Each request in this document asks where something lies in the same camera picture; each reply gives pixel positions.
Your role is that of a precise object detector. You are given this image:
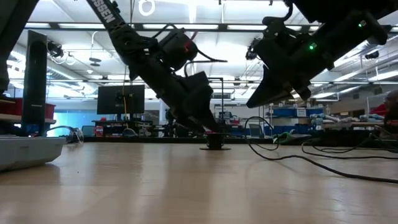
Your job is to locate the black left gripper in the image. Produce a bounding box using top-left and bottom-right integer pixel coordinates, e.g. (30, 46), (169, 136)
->
(175, 84), (220, 133)

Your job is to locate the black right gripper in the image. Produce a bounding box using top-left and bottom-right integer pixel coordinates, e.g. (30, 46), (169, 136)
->
(246, 30), (335, 109)

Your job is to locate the black cable spool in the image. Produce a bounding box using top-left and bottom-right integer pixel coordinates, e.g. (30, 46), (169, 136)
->
(199, 132), (232, 151)

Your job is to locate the long black cord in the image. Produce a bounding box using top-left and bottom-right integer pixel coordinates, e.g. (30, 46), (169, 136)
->
(243, 116), (398, 184)

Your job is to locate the blue labelled storage bin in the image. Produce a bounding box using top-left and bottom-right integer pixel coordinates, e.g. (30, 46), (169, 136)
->
(271, 107), (324, 118)

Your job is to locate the white square column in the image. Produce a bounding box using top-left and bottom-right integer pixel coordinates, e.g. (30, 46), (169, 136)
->
(159, 99), (171, 127)

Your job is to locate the black computer monitor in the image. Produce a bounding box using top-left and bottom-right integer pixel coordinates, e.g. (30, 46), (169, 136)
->
(96, 84), (146, 115)

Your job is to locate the grey plastic tray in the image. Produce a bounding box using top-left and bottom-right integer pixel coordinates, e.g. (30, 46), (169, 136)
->
(0, 136), (67, 173)

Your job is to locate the red storage bin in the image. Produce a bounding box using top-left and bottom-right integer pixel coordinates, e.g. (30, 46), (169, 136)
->
(0, 97), (56, 121)

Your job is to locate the wooden shelf board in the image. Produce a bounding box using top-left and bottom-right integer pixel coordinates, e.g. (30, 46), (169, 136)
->
(0, 113), (57, 124)

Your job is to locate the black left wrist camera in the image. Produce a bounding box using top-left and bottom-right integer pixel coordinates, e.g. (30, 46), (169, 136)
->
(183, 71), (211, 91)

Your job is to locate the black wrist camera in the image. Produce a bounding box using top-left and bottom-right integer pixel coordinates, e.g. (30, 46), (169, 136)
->
(262, 15), (295, 43)
(183, 71), (211, 91)

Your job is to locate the black table edge rail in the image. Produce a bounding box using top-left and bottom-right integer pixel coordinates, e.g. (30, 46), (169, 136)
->
(83, 136), (274, 144)

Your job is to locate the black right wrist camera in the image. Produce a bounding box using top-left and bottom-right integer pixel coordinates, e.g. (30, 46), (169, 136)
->
(262, 15), (295, 43)

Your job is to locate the thin grey cable loop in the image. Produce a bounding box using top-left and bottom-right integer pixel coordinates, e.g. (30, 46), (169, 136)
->
(46, 125), (84, 144)

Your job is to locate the white ring light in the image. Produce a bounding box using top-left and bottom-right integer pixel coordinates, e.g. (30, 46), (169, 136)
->
(138, 0), (155, 17)

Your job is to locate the black overhead frame bar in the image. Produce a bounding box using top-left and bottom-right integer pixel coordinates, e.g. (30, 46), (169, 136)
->
(24, 22), (321, 34)

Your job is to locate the black camera with white cable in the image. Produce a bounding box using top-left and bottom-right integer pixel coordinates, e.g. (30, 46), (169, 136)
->
(47, 41), (77, 67)

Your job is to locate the black thick support post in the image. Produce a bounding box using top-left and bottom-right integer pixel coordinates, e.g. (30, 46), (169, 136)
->
(21, 30), (48, 138)

